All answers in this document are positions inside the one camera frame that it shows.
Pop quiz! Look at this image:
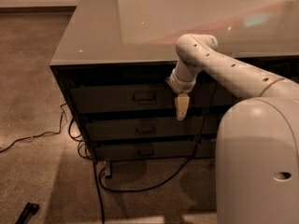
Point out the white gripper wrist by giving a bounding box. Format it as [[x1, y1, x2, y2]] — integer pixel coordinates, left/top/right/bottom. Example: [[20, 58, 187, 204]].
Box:
[[165, 70, 196, 121]]

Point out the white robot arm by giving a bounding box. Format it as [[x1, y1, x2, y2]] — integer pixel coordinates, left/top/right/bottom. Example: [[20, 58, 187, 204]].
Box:
[[168, 34, 299, 224]]

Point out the dark cabinet with glossy top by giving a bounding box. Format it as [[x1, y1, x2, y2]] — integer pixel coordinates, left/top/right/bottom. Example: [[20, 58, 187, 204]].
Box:
[[50, 0, 299, 161]]

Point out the metal cabinet leg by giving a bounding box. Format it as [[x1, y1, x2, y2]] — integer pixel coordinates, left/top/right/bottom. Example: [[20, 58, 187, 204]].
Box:
[[105, 161, 112, 179]]

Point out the black object on floor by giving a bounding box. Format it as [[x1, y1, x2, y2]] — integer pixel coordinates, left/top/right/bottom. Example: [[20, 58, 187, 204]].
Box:
[[15, 203, 39, 224]]

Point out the thin black floor cable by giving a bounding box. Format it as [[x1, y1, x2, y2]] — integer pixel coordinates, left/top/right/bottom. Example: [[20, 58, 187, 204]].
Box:
[[0, 102, 93, 161]]

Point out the thick black floor cable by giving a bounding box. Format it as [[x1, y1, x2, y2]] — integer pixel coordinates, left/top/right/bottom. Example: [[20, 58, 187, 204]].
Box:
[[93, 115, 207, 224]]

